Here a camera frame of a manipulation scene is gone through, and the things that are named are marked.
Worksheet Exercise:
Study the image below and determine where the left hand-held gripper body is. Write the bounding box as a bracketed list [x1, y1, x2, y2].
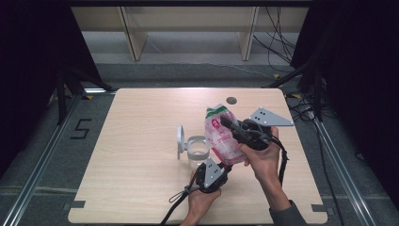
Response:
[194, 157, 230, 194]

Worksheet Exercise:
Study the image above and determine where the aluminium floor rail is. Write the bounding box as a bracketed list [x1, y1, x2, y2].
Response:
[313, 119, 399, 226]
[0, 93, 83, 226]

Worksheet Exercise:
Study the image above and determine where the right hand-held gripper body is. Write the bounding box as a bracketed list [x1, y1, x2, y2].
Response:
[233, 106, 295, 152]

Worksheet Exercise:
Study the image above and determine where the wooden shelf unit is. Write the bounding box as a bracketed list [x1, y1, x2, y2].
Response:
[71, 6, 310, 62]

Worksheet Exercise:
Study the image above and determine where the clear jar with white lid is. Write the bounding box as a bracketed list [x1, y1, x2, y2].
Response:
[176, 125, 211, 170]

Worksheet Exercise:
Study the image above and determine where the black metal stand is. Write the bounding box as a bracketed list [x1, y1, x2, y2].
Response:
[56, 66, 115, 126]
[263, 59, 325, 122]

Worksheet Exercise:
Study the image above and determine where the black curtain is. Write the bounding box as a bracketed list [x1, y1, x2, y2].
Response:
[291, 0, 399, 202]
[0, 0, 102, 177]

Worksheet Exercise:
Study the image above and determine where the bundle of black cables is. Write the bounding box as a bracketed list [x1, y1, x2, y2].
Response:
[252, 6, 297, 73]

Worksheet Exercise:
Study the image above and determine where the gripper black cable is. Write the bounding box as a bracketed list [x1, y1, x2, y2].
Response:
[159, 170, 201, 226]
[268, 135, 290, 186]

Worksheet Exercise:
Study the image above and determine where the person's left hand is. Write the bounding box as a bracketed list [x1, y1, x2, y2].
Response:
[187, 187, 223, 218]

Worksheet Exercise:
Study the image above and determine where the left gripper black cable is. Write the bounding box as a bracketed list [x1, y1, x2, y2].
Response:
[159, 170, 201, 226]

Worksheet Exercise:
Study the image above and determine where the pink and white plastic bag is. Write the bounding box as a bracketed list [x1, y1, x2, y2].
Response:
[204, 104, 249, 167]

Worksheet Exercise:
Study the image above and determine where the tangle of cables with plug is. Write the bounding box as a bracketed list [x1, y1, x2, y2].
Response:
[287, 93, 317, 122]

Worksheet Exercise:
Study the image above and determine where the grey sleeve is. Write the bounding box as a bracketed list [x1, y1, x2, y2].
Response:
[268, 200, 310, 226]

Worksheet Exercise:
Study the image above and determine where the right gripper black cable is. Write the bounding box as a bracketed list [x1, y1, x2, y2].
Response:
[268, 135, 290, 186]

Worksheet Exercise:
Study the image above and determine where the person's right hand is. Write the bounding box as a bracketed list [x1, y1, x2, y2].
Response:
[239, 126, 282, 186]

